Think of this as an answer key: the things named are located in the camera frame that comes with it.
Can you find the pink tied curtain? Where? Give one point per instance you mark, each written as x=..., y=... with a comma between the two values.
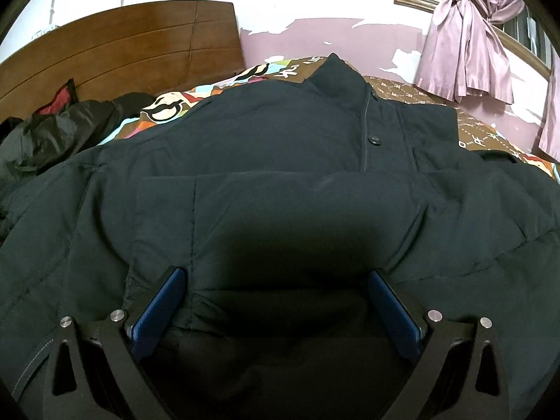
x=463, y=43
x=552, y=131

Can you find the colourful printed blanket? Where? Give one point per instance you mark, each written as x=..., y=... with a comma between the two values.
x=472, y=135

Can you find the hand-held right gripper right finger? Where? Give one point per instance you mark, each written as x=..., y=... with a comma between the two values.
x=393, y=315

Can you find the brown wooden headboard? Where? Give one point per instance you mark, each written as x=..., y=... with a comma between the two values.
x=131, y=43

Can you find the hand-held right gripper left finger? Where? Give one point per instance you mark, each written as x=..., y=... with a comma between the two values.
x=157, y=315

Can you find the dark navy padded jacket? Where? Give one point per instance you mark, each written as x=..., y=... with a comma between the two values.
x=284, y=162

